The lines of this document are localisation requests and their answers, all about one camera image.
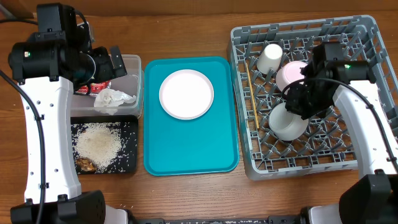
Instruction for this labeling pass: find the large pink plate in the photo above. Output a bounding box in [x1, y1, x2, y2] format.
[159, 69, 215, 120]

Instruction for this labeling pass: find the red foil snack wrapper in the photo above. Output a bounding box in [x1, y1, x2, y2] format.
[75, 81, 111, 96]

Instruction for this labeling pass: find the white rice pile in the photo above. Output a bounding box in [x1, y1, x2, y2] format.
[75, 123, 121, 168]

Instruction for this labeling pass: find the brown food scrap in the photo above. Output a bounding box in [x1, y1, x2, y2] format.
[76, 157, 97, 172]

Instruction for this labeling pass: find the teal serving tray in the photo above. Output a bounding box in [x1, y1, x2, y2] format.
[143, 56, 239, 176]

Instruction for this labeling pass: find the white paper cup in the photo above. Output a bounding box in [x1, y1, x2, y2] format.
[256, 44, 283, 74]

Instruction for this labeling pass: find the black plastic tray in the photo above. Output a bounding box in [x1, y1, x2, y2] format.
[71, 115, 138, 175]

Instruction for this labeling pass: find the small pink bowl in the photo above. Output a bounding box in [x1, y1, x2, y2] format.
[275, 61, 307, 91]

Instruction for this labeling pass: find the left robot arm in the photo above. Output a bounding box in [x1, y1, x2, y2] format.
[6, 3, 135, 223]

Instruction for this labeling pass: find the clear plastic bin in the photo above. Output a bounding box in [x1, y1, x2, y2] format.
[71, 54, 144, 118]

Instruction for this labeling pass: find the grey small bowl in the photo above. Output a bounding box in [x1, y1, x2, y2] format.
[269, 103, 309, 141]

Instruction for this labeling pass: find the white napkin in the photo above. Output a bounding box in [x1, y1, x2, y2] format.
[94, 88, 137, 115]

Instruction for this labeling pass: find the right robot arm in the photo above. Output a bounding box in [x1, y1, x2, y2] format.
[282, 42, 397, 223]

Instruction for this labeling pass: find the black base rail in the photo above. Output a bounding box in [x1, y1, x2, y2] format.
[135, 215, 308, 224]

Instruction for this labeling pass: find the grey dishwasher rack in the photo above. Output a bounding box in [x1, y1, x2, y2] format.
[228, 15, 397, 180]

